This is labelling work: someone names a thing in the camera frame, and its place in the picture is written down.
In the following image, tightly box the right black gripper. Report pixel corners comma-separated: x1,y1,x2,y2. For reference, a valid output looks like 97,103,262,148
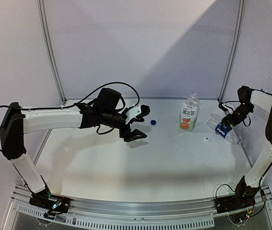
220,103,254,131

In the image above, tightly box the clear pepsi bottle blue label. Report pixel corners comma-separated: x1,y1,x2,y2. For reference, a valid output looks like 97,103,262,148
206,114,240,145

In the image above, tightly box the clear tea bottle white label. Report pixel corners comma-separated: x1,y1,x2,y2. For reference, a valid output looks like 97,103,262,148
179,93,201,132

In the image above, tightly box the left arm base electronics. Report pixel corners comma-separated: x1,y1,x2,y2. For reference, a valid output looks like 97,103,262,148
29,191,71,219

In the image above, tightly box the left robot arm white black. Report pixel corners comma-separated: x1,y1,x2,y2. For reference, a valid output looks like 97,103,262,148
0,88,150,208

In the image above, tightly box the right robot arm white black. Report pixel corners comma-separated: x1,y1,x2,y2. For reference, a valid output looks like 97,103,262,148
216,86,272,209

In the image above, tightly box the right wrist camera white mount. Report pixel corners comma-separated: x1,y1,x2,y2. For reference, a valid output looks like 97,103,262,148
218,102,234,115

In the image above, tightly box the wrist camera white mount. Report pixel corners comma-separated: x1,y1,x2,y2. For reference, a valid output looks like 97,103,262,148
218,102,234,115
125,104,150,124

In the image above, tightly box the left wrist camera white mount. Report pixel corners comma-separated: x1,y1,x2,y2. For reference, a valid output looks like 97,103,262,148
125,104,150,124

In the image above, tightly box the right wall metal post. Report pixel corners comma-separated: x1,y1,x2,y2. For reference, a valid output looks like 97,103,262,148
217,0,246,102

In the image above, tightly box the wall metal post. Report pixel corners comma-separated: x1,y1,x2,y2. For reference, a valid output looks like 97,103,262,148
217,0,246,102
37,0,66,103

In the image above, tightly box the aluminium front rail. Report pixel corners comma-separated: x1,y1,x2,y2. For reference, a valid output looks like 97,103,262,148
2,185,272,230

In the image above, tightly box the left wall metal post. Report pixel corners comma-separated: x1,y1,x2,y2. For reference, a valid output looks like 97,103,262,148
37,0,66,103

